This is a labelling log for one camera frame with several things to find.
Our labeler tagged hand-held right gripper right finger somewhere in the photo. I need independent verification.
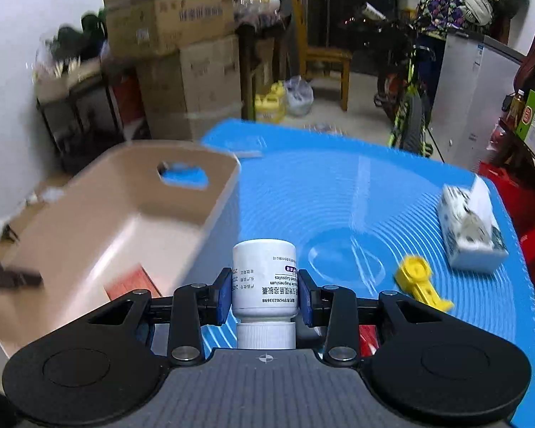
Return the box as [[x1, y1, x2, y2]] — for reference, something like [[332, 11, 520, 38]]
[[299, 270, 447, 366]]

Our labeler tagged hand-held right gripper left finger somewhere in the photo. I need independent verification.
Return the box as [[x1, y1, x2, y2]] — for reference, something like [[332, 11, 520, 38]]
[[87, 267, 233, 365]]

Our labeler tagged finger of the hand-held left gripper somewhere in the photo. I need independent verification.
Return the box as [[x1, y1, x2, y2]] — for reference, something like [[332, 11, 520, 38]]
[[0, 262, 43, 291]]

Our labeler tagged white medicine bottle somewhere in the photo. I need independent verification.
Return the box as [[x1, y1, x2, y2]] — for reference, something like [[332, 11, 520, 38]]
[[232, 240, 300, 351]]

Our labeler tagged red and silver toy figure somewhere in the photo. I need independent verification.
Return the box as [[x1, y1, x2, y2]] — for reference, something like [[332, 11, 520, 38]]
[[359, 325, 379, 355]]

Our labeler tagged beige plastic storage bin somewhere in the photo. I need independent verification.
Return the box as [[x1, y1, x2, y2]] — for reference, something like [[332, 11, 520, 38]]
[[0, 140, 242, 360]]

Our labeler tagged red patterned box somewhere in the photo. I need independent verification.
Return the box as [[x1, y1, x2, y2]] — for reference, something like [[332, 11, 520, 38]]
[[103, 265, 163, 301]]

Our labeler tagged blue ribbed mat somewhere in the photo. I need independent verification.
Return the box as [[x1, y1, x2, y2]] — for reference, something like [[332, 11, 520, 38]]
[[200, 118, 535, 428]]

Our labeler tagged yellow plastic part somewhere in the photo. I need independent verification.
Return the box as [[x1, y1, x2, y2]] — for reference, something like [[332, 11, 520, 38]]
[[393, 255, 454, 313]]

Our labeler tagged black shelf cart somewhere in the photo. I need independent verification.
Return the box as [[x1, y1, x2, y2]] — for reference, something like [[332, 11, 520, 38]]
[[36, 71, 130, 172]]

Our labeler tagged patterned tissue pack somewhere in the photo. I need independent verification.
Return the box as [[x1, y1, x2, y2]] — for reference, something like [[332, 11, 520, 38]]
[[437, 174, 510, 274]]

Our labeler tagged white plastic bag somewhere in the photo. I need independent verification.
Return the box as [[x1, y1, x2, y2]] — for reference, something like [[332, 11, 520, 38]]
[[285, 76, 315, 117]]

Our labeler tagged red and white appliance box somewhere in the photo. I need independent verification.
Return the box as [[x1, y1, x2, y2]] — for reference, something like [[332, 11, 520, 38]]
[[109, 71, 150, 141]]

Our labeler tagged printed cardboard box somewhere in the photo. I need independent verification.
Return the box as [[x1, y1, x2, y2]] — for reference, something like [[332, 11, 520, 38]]
[[136, 38, 242, 114]]

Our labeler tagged green and black bicycle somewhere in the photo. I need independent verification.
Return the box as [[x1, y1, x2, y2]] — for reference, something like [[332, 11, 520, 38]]
[[373, 2, 436, 158]]

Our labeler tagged red plastic crate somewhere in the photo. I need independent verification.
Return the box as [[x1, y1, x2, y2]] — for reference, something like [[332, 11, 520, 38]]
[[477, 160, 535, 286]]

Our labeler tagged dark wooden table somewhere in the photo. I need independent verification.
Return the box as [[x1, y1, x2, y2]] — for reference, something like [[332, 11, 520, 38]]
[[235, 18, 295, 121]]

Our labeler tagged wooden chair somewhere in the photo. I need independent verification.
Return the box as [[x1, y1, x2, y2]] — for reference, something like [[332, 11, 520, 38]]
[[292, 0, 353, 112]]

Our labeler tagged dark cloth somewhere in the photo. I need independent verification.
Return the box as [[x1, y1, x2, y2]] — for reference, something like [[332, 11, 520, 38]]
[[45, 13, 110, 62]]

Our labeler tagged white chest freezer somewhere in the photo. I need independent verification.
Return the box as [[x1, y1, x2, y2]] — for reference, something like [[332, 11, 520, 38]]
[[430, 31, 527, 174]]

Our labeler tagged large open cardboard box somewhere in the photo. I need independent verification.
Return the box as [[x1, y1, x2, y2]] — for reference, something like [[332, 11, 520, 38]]
[[100, 0, 237, 57]]

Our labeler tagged purple patterned cloth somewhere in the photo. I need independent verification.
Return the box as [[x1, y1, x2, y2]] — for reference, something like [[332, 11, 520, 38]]
[[418, 0, 469, 36]]

